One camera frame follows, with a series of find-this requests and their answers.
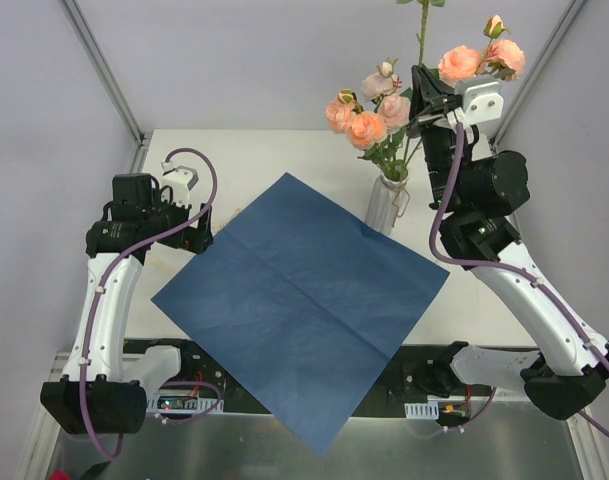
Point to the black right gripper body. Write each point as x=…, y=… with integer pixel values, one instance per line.
x=432, y=118

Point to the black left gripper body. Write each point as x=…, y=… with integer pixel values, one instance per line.
x=202, y=233

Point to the pale pink rose stem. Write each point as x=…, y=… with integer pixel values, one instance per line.
x=384, y=90

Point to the peach rose bud stem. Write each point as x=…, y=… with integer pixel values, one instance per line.
x=378, y=125

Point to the blue wrapping paper sheet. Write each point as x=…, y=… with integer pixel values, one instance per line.
x=295, y=272

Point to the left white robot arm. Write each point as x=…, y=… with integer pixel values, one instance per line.
x=97, y=389

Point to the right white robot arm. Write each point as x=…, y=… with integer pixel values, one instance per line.
x=473, y=200

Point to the red object at bottom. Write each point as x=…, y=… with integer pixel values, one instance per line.
x=59, y=475

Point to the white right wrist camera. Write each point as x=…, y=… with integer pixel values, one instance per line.
x=481, y=101

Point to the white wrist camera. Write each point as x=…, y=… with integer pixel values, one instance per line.
x=481, y=101
x=176, y=184

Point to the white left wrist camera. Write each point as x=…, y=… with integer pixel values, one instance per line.
x=176, y=184

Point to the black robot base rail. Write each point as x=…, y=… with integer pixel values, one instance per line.
x=299, y=388

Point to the left white cable duct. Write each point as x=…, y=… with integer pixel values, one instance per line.
x=182, y=405

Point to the white cable duct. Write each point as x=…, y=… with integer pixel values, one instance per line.
x=182, y=405
x=433, y=410

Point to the right aluminium frame post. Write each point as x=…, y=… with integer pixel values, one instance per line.
x=562, y=28

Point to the aluminium frame post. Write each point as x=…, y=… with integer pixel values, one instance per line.
x=91, y=46
x=562, y=28

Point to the left aluminium frame post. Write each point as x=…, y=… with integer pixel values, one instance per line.
x=91, y=46

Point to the right white cable duct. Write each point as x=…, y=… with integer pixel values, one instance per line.
x=433, y=410

